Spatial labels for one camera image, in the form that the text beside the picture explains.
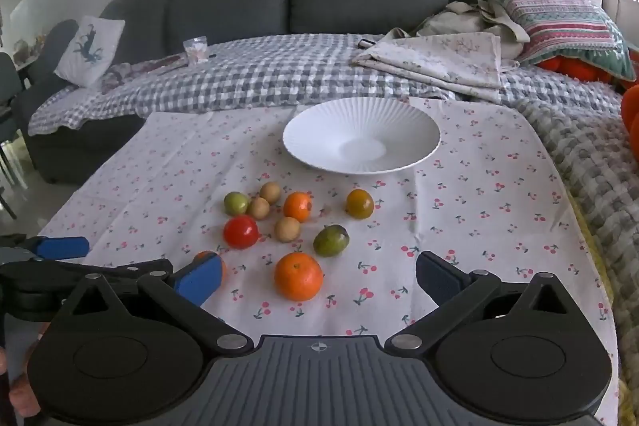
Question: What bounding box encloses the person's left hand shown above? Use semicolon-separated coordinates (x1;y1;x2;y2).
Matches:
0;331;45;419

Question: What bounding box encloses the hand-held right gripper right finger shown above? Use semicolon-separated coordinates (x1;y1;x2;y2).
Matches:
388;250;581;353

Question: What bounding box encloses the orange-green tomato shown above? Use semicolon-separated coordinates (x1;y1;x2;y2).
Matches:
346;189;375;220

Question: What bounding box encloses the cherry print tablecloth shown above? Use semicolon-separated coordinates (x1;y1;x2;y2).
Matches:
37;97;622;426

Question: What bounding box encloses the clear plastic cup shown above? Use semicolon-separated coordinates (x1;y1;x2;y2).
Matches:
182;36;209;66

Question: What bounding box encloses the small green fruit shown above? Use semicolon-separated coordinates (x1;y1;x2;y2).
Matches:
223;191;250;216

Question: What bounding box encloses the orange plush toy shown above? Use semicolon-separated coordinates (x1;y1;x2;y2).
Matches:
536;52;639;88
620;84;639;152

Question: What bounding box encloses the grey checkered blanket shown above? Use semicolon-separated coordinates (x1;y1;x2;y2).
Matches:
27;33;625;137

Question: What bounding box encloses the red tomato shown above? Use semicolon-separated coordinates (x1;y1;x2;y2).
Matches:
222;215;260;250

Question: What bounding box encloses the large orange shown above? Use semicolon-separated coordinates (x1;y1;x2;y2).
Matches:
274;252;324;302

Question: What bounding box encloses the purple patterned cloth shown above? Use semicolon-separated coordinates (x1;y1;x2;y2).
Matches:
100;54;191;90

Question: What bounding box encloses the green-brown fruit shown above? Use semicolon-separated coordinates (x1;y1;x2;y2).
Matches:
313;225;349;257

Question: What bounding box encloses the grey-green knitted blanket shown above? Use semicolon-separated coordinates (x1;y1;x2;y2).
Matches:
509;71;639;342

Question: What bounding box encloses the white deer print cushion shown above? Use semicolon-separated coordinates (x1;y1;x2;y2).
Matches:
52;16;125;88

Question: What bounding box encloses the white ribbed plate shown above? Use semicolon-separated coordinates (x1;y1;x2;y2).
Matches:
282;97;442;176

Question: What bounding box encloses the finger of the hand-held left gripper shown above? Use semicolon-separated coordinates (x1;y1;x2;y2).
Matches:
30;258;174;283
0;234;91;263

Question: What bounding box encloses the folded floral cloth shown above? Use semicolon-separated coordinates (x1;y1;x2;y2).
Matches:
351;31;505;103

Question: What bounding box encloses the beige crumpled cloth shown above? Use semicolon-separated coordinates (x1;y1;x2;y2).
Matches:
414;0;531;60

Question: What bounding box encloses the dark chair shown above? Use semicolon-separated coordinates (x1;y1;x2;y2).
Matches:
0;52;31;220

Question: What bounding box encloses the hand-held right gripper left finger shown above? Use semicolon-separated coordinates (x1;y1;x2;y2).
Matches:
60;251;253;355

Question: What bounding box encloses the small orange mandarin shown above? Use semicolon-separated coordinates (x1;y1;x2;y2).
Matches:
192;250;228;280
283;191;314;223

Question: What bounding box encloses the striped patterned pillow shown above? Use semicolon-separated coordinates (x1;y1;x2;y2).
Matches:
482;0;637;82

